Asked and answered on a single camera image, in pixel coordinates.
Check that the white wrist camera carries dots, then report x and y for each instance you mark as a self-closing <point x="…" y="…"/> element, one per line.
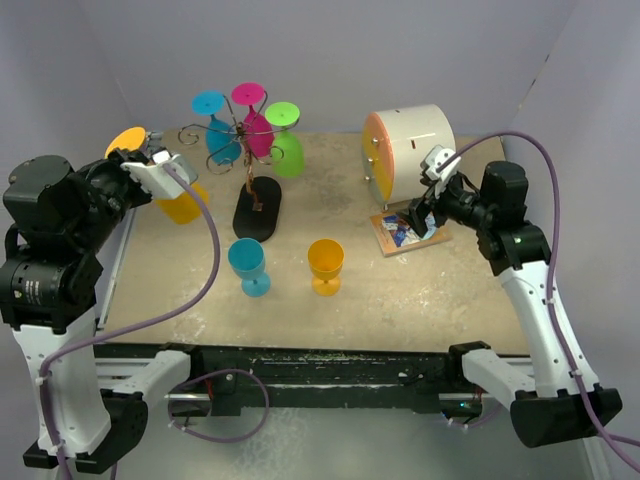
<point x="438" y="168"/>
<point x="156" y="177"/>

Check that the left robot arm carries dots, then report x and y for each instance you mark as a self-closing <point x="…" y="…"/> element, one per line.
<point x="62" y="216"/>

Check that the orange wine glass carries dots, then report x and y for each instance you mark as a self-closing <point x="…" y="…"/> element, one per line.
<point x="325" y="258"/>
<point x="182" y="210"/>

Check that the blue wine glass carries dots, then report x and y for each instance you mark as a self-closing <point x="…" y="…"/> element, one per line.
<point x="247" y="259"/>
<point x="223" y="149"/>

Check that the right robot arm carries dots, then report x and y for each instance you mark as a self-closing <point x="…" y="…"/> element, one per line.
<point x="563" y="400"/>

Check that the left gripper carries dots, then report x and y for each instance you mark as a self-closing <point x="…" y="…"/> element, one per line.
<point x="114" y="162"/>

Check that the pink plastic wine glass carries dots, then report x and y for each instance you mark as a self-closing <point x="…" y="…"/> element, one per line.
<point x="258" y="131"/>

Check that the green plastic wine glass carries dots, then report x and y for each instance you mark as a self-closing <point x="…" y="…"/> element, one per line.
<point x="286" y="149"/>

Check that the metal wine glass rack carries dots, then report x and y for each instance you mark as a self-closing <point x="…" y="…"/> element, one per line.
<point x="259" y="198"/>

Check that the white round drawer cabinet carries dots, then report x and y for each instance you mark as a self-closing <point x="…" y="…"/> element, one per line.
<point x="393" y="145"/>

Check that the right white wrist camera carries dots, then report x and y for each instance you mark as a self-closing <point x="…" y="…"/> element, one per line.
<point x="438" y="168"/>

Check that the children's picture book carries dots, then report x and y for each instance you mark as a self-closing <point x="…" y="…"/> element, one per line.
<point x="395" y="236"/>

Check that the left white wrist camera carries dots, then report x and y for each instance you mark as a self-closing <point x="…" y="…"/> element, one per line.
<point x="156" y="177"/>

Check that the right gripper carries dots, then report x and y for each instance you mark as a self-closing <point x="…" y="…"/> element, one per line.
<point x="417" y="209"/>

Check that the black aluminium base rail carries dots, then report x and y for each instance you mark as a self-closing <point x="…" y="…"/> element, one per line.
<point x="226" y="379"/>

